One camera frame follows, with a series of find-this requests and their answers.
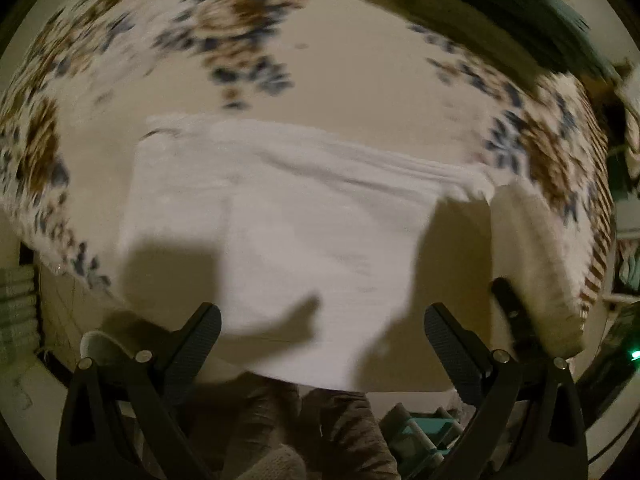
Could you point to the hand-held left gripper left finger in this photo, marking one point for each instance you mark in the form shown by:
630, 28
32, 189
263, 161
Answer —
197, 345

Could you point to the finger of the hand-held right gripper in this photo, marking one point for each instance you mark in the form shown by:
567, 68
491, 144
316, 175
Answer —
506, 296

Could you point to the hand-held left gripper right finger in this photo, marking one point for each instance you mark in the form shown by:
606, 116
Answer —
447, 347

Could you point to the white towel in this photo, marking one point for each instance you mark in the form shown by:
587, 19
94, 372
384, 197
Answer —
300, 240

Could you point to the teal plastic box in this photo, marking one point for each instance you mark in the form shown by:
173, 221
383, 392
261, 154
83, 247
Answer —
425, 430

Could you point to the white round object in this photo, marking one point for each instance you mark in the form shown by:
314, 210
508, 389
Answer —
100, 346

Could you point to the person's brown trouser legs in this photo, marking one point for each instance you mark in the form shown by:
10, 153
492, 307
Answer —
345, 430

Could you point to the person's grey sock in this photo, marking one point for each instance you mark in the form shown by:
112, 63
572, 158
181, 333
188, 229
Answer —
275, 465

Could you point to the green striped cloth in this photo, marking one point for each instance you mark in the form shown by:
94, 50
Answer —
16, 305

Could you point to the floral printed blanket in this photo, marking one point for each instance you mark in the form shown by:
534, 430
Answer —
340, 75

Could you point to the dark green cloth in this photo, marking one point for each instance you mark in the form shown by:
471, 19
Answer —
505, 5

